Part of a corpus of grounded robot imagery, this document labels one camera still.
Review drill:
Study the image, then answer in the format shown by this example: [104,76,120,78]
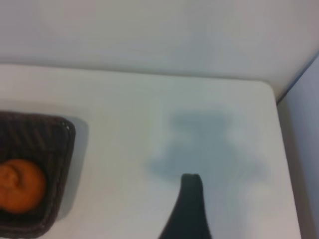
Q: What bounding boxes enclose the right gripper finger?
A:
[159,173,214,239]

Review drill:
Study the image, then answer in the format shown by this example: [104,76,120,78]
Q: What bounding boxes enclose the dark brown wicker basket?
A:
[0,112,76,239]

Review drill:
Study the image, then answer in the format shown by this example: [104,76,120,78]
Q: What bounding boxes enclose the orange fruit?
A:
[0,159,47,214]

